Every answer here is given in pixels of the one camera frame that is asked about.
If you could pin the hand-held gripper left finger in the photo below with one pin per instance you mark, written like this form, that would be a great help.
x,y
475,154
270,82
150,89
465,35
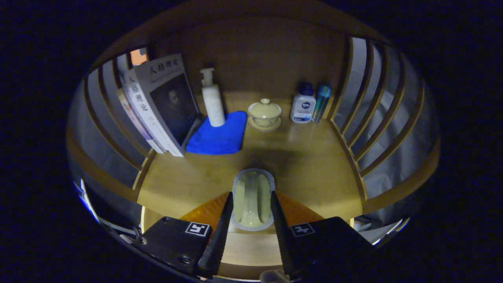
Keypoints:
x,y
220,239

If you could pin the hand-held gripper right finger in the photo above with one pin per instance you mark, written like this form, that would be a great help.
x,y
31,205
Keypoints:
x,y
281,236

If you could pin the pale green grey sponge brush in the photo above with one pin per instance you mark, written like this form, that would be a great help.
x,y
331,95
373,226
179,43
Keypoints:
x,y
251,196

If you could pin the wooden countertop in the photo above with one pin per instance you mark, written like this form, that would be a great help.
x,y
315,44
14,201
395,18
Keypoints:
x,y
310,165

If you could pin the wooden cabinet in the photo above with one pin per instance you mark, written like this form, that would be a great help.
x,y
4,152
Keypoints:
x,y
267,59

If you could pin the blue cloth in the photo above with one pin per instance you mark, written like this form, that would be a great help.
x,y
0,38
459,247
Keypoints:
x,y
216,139

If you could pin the beige lidded tea bowl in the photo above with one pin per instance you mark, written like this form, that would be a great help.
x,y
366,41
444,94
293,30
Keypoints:
x,y
264,112

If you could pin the white lotion bottle blue cap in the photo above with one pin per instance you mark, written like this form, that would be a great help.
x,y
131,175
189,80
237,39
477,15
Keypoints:
x,y
302,108

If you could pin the white pump bottle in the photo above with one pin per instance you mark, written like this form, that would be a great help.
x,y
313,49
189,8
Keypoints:
x,y
214,106

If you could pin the teal bottle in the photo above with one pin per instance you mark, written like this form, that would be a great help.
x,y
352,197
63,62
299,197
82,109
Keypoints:
x,y
321,102

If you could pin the purple book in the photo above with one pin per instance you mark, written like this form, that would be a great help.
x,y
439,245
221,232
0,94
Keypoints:
x,y
137,126

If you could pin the thick white book dark cover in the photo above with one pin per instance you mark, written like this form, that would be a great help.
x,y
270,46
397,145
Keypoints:
x,y
173,106

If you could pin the thin white book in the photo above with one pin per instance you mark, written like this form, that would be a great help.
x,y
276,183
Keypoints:
x,y
138,96

